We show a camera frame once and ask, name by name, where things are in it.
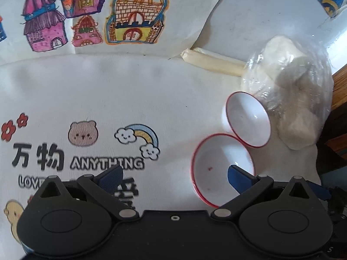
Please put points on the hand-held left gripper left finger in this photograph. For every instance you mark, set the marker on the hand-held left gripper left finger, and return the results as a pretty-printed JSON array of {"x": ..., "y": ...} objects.
[{"x": 112, "y": 177}]

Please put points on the printed cream table mat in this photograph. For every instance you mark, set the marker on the printed cream table mat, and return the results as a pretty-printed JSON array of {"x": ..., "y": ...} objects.
[{"x": 162, "y": 100}]

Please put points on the white bowl with red rim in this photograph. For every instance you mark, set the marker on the white bowl with red rim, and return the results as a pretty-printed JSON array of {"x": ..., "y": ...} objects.
[
  {"x": 214, "y": 157},
  {"x": 248, "y": 119}
]

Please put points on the coloured houses drawing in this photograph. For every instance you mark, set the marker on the coloured houses drawing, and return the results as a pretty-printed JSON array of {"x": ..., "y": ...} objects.
[{"x": 108, "y": 16}]

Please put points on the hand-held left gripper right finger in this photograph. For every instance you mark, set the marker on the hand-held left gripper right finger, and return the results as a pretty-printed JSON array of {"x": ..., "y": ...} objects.
[{"x": 238, "y": 177}]

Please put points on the plastic bag of white buns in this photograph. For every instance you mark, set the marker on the plastic bag of white buns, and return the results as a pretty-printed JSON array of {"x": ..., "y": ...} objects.
[{"x": 295, "y": 92}]

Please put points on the rolled white paper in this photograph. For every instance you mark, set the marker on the rolled white paper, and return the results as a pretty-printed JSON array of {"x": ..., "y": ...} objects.
[{"x": 214, "y": 62}]

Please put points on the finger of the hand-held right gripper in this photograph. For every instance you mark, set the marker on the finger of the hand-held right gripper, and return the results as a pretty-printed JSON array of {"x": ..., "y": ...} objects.
[{"x": 320, "y": 191}]

